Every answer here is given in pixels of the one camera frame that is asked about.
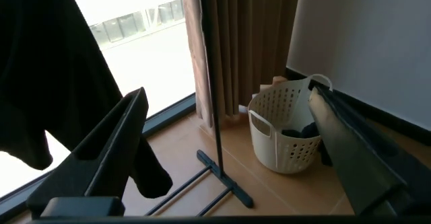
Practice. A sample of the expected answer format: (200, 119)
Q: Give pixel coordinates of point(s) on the black garment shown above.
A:
(40, 66)

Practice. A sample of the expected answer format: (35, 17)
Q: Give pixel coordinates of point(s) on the heap of clothes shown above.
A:
(303, 132)

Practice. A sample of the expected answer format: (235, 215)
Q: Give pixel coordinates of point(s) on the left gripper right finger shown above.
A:
(353, 163)

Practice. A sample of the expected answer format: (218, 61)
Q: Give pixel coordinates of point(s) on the window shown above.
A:
(168, 113)

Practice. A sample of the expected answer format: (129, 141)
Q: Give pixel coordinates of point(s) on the brown curtain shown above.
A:
(242, 32)

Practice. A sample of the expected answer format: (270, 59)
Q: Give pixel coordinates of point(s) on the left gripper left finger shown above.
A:
(111, 170)

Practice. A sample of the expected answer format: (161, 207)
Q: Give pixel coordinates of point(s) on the white laundry basket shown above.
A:
(269, 150)

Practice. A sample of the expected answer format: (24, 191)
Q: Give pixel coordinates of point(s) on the black clothes rack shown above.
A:
(219, 170)

